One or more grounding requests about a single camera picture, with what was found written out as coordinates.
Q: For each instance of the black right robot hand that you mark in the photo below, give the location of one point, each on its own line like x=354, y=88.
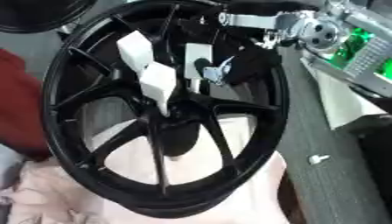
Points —
x=255, y=62

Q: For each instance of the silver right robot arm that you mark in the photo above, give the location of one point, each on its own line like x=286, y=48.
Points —
x=365, y=58

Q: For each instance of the red fabric object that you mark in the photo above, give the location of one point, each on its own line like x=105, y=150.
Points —
x=18, y=110

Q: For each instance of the small white pin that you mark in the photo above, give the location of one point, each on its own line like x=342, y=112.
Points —
x=318, y=159

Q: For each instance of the black round tire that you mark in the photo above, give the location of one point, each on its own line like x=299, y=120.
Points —
x=35, y=14

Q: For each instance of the black spoked wheel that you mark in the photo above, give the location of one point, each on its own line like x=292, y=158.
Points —
x=66, y=145

